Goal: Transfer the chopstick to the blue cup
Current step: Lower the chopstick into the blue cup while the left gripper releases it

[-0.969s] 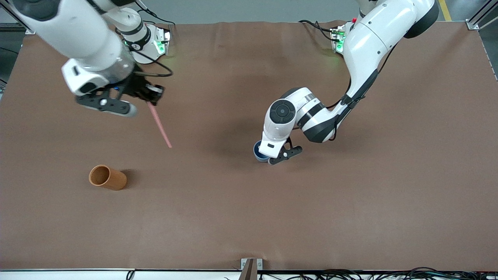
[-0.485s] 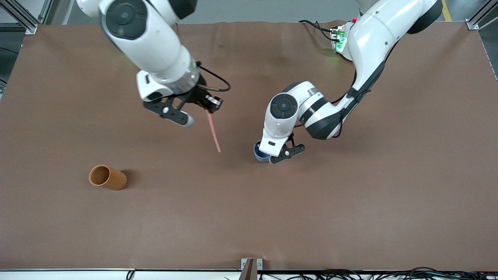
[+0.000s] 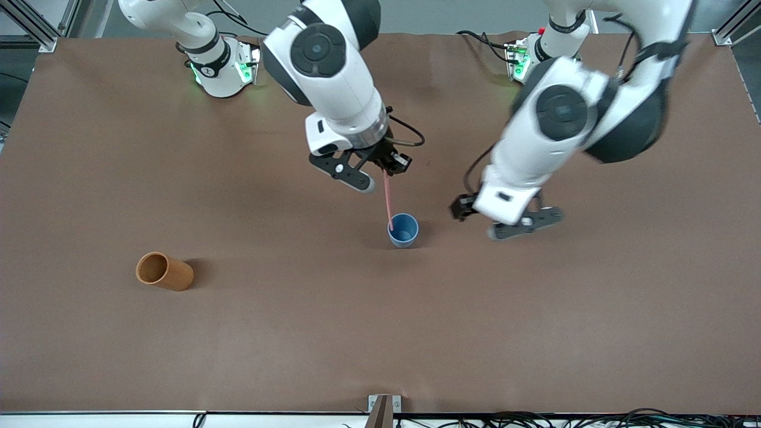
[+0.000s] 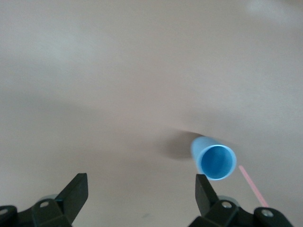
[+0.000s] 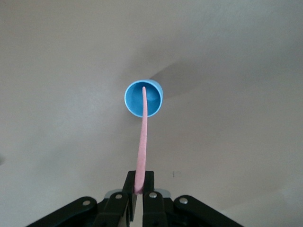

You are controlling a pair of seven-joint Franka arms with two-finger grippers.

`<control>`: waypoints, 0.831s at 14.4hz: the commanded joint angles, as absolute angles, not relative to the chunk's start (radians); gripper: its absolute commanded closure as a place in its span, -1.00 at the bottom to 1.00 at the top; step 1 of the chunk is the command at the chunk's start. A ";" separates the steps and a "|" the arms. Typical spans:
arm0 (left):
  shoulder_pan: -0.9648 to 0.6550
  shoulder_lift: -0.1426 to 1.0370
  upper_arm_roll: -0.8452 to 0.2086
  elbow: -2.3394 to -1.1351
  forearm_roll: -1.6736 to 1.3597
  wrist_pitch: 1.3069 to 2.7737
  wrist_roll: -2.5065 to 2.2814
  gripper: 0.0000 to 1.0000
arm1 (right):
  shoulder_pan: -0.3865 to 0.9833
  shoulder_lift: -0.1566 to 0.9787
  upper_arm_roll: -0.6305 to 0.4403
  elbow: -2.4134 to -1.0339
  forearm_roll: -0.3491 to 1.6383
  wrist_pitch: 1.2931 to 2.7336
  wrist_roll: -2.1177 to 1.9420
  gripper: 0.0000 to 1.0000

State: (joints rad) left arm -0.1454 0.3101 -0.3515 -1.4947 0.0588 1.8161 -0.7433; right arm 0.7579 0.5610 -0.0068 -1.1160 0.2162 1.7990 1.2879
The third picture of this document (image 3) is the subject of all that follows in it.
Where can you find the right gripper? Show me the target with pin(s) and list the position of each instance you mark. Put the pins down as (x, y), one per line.
(380, 153)

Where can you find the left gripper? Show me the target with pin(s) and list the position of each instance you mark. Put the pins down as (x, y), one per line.
(461, 207)

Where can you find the pink chopstick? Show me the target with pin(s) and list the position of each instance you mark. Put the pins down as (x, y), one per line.
(387, 202)

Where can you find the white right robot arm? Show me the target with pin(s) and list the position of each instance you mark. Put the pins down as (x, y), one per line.
(321, 53)

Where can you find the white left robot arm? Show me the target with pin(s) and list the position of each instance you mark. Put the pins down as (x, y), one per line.
(562, 113)

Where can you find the blue cup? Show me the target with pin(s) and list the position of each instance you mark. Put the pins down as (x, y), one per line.
(410, 238)

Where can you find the brown paper cup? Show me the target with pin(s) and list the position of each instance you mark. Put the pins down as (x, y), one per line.
(175, 276)

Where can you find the brown table mat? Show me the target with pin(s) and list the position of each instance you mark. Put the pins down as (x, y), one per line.
(297, 333)

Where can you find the metal bracket with brown post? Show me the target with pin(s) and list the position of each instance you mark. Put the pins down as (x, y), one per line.
(380, 413)

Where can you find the aluminium frame profile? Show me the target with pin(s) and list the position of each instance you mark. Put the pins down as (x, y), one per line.
(728, 32)
(30, 27)

